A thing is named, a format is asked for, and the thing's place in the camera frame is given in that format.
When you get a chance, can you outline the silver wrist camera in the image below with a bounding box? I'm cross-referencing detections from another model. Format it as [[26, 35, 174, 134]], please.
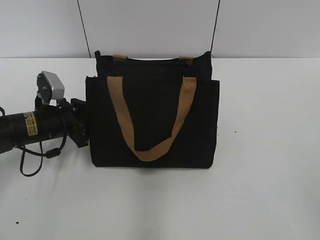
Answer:
[[36, 70, 65, 105]]

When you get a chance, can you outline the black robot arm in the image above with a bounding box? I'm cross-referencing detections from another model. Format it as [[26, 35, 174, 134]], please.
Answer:
[[0, 97, 89, 159]]

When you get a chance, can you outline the black canvas tote bag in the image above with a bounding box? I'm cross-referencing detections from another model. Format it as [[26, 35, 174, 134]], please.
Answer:
[[85, 51, 220, 169]]

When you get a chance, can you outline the black camera cable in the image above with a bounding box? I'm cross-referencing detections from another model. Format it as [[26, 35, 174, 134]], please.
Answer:
[[0, 106, 68, 177]]

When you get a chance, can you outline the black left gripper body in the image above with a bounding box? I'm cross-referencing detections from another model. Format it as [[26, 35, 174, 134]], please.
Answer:
[[59, 98, 89, 148]]

